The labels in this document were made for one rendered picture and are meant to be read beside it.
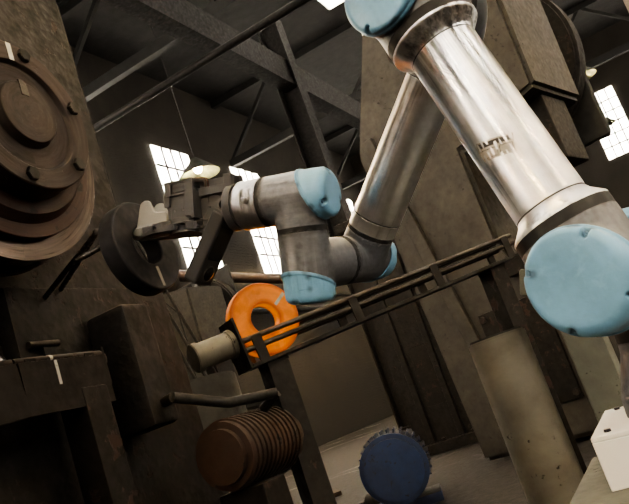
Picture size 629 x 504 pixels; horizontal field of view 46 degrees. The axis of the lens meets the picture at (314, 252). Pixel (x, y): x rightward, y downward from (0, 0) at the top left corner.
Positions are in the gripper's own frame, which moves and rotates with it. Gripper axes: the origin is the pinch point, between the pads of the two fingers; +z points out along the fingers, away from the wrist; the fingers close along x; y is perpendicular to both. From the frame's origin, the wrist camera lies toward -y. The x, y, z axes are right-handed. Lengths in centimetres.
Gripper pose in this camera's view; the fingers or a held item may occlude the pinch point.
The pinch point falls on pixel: (137, 238)
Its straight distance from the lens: 124.9
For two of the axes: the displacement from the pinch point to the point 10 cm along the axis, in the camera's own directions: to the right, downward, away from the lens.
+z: -8.9, 1.3, 4.3
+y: -0.9, -9.9, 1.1
